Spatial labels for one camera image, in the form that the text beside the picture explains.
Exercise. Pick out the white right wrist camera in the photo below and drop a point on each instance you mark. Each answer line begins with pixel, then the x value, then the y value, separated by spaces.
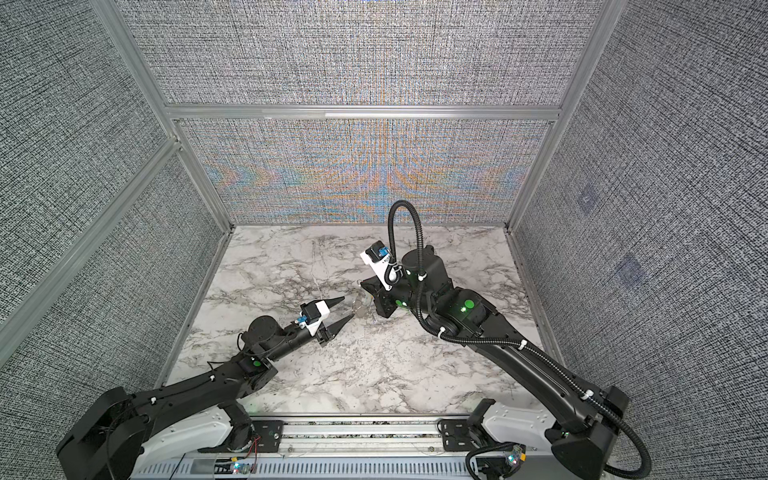
pixel 380 259

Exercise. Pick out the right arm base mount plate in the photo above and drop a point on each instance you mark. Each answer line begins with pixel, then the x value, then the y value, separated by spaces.
pixel 474 433

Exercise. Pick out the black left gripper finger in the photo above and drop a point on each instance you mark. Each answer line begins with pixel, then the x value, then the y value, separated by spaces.
pixel 331 302
pixel 336 327

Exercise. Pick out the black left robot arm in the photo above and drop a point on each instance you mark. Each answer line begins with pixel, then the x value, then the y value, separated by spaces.
pixel 122 433

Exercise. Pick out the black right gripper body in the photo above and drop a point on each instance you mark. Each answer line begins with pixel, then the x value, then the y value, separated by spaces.
pixel 391 300

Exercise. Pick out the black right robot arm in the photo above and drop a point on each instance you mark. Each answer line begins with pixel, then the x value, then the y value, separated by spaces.
pixel 589 435

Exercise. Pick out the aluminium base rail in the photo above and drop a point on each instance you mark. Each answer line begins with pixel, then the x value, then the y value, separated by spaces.
pixel 368 446

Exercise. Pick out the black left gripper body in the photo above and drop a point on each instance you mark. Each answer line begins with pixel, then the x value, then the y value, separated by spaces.
pixel 320 337

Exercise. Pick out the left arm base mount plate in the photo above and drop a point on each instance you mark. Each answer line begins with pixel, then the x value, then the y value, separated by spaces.
pixel 258 435

